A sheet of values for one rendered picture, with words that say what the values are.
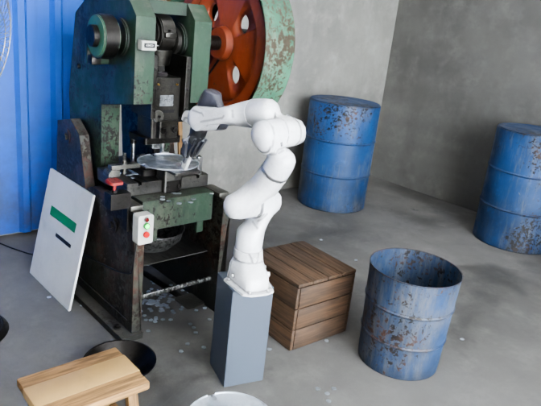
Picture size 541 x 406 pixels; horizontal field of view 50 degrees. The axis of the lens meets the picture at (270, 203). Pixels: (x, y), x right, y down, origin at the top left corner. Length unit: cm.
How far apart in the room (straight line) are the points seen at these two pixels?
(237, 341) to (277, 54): 127
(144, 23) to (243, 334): 136
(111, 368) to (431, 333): 138
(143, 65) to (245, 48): 53
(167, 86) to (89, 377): 135
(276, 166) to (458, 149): 359
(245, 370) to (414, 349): 75
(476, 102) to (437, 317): 307
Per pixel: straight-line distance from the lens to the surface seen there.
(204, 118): 229
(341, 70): 540
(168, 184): 273
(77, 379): 202
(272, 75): 269
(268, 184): 212
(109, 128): 292
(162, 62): 274
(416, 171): 576
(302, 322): 276
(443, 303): 262
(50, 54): 377
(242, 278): 228
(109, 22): 258
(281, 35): 269
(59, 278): 314
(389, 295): 258
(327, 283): 277
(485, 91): 536
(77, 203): 299
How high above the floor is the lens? 151
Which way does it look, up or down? 18 degrees down
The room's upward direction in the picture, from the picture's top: 6 degrees clockwise
